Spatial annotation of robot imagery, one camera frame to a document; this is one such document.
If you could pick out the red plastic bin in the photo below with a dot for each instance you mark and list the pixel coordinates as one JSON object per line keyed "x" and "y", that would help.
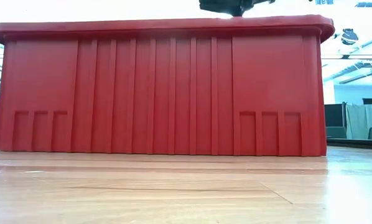
{"x": 161, "y": 93}

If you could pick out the black divider panel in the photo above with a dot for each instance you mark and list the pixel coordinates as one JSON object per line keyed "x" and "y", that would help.
{"x": 333, "y": 115}

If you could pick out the grey-green curtain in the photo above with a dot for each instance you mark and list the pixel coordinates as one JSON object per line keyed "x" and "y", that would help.
{"x": 360, "y": 121}

